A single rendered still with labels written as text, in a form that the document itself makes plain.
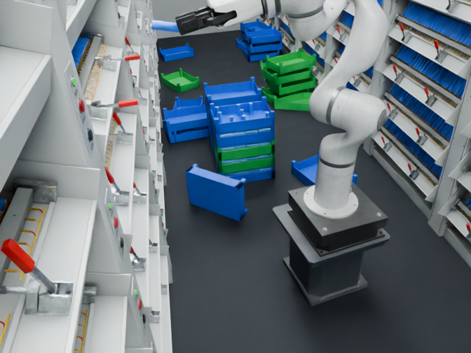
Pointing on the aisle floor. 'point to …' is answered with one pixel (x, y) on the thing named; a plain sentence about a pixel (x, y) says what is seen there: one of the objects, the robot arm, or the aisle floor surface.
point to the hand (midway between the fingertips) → (187, 22)
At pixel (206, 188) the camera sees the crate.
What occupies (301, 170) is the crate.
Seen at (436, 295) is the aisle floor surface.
